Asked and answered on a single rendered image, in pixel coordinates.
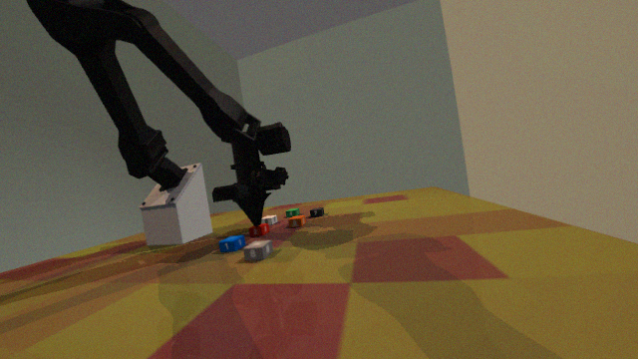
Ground small green block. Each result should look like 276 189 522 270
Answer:
286 208 300 217

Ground blue block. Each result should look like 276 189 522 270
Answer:
219 235 246 252

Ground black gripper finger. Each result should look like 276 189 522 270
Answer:
258 192 271 225
233 195 262 226

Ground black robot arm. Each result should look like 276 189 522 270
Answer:
26 0 291 191

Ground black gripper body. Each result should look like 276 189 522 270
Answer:
212 157 281 202

